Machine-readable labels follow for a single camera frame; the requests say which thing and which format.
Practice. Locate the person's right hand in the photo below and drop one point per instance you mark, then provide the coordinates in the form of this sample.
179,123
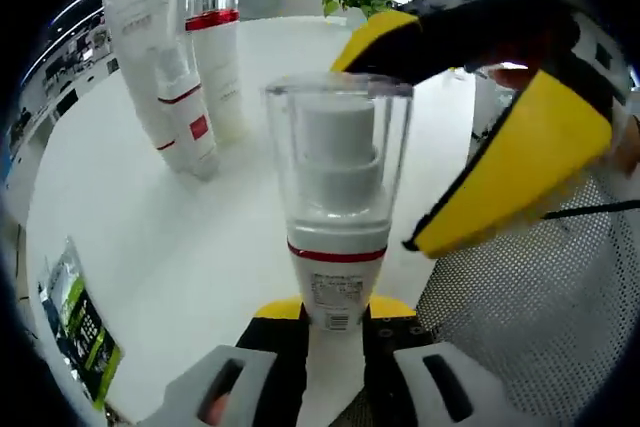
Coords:
515,78

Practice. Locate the small red label skincare bottle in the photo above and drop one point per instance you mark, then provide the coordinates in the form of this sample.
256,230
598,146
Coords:
340,277
195,142

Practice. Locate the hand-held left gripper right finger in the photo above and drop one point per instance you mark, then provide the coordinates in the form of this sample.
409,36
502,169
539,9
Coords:
390,357

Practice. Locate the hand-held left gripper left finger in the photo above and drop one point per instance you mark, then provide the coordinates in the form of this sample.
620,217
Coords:
280,372

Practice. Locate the red collar skincare bottle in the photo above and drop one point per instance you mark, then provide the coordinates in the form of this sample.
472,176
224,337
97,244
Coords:
220,72

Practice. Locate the person's left hand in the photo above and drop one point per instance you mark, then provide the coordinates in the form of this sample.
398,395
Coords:
216,404

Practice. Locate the white skincare tube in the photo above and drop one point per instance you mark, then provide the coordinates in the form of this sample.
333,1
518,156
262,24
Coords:
140,47

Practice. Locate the green black skincare sachet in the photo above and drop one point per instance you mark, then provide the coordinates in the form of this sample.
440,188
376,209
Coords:
85,327

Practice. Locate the person's grey clothing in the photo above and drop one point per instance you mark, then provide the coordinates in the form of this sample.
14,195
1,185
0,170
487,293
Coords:
525,322

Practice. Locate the long white counter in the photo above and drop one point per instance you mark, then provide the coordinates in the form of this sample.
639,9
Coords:
65,97

